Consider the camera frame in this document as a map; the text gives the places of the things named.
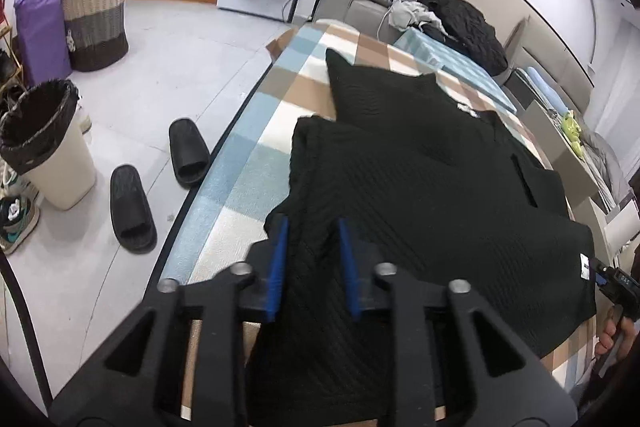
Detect black quilted jacket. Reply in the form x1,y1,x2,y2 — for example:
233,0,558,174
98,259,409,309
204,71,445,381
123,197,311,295
418,0,508,77

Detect black slipper near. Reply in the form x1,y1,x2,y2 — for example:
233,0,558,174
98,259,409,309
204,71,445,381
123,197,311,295
110,165,157,254

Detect white sneaker on floor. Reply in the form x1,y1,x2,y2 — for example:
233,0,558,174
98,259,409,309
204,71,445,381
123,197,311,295
0,195,40,256

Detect black textured knit sweater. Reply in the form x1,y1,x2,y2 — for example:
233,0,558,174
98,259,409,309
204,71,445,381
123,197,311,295
245,50,596,426

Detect black slipper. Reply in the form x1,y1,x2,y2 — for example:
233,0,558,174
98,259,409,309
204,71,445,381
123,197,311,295
110,165,157,254
168,118,209,188

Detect woven two-tone laundry basket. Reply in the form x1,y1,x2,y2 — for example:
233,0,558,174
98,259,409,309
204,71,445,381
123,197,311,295
62,0,129,72

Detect person's right hand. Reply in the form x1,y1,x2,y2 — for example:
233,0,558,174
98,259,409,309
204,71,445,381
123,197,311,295
594,308,638,362

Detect yellow-green toy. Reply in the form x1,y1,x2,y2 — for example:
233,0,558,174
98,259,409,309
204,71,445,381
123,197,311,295
561,109,585,160

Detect black slipper far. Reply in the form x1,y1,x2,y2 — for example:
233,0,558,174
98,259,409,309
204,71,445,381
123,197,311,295
168,118,209,188

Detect teal checkered cloth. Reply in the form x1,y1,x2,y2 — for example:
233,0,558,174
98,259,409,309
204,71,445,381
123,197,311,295
394,28,516,115

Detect white bin with black liner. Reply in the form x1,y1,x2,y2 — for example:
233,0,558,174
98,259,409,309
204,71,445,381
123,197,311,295
1,79,96,210

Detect purple bag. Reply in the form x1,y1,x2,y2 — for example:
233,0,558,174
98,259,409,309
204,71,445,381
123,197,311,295
13,0,72,86

